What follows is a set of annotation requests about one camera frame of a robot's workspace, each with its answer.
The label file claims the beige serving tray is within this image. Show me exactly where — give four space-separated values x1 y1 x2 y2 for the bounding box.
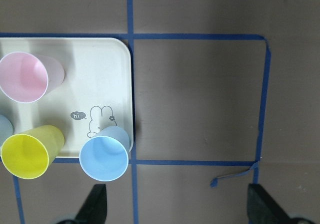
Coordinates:
0 37 134 158

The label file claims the pink plastic cup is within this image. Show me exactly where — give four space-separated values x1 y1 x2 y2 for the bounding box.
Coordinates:
0 52 65 103

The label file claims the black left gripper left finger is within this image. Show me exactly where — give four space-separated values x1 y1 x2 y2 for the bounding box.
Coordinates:
58 184 108 224

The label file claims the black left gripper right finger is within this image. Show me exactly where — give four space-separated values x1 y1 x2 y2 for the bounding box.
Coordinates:
246 183 320 224

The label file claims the yellow plastic cup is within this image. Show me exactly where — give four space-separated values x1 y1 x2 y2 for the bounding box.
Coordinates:
1 125 65 179

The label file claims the light blue cup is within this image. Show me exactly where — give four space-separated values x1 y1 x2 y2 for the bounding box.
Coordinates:
79 126 130 182
0 115 14 146

